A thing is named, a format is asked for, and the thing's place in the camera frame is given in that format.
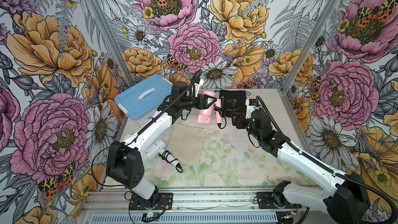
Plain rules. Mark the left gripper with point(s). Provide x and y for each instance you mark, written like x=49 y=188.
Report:
x=205 y=105

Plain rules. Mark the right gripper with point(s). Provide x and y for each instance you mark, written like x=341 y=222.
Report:
x=239 y=119

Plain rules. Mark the pink hair dryer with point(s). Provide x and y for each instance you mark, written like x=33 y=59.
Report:
x=212 y=107

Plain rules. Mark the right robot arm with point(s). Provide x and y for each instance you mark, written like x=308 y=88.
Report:
x=340 y=195

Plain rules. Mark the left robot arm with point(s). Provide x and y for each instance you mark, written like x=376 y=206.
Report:
x=126 y=159

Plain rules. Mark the black hair dryer pouch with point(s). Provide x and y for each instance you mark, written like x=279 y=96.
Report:
x=233 y=101

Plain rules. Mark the white hair dryer left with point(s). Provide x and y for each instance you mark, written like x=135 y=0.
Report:
x=158 y=148

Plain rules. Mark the lower beige cloth bag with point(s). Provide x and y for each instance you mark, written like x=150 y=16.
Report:
x=185 y=144

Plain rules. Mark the blue lidded storage box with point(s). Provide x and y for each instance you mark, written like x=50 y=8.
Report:
x=145 y=96

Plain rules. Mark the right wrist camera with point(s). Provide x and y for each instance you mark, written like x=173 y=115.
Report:
x=251 y=106

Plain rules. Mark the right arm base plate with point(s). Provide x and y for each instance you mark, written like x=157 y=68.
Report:
x=271 y=200

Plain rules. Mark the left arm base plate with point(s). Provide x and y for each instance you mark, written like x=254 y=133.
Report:
x=158 y=202

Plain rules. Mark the aluminium front rail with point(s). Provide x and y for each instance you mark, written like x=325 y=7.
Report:
x=192 y=206

